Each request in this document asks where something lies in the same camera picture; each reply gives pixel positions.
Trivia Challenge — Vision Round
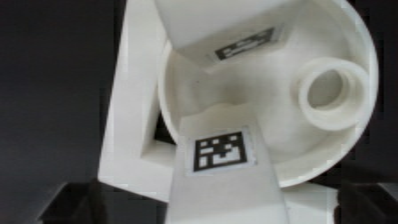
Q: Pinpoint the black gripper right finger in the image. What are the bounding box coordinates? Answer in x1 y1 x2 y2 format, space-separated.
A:
334 182 398 224

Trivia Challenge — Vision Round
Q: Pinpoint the white round stool seat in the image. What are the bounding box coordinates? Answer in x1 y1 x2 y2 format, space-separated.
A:
160 0 378 187

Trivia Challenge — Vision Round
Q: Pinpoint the white U-shaped fence frame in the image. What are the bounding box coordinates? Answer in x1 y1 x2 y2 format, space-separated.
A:
96 0 339 224

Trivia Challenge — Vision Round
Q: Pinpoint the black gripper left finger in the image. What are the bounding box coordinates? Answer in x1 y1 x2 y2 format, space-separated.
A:
37 180 108 224

